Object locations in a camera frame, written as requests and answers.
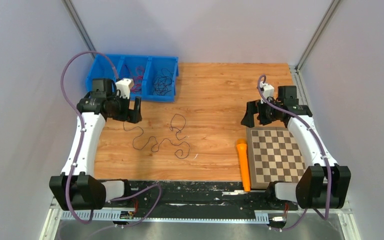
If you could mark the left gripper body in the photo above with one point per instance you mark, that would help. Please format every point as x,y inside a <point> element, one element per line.
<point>120,109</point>

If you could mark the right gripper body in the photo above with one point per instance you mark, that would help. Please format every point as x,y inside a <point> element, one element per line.
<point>267,113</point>

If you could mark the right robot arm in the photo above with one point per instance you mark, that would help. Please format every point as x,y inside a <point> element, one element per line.
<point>325,183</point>

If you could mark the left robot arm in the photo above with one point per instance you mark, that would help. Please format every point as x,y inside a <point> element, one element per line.
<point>76,188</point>

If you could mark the orange cylinder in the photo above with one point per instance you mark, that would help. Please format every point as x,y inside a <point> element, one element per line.
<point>242,150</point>

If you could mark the wooden chessboard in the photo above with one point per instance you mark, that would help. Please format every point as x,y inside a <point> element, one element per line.
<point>273,155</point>

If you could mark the blue three-compartment bin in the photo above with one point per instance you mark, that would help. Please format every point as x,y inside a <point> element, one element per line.
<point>154,77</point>

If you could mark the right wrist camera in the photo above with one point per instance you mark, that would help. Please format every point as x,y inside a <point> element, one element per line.
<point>267,91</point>

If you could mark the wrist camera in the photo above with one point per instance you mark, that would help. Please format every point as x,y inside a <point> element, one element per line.
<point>267,91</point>
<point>124,87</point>

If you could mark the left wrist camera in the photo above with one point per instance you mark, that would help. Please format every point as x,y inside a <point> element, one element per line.
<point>124,87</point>

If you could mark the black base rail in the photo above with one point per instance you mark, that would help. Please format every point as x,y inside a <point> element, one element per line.
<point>224,200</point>

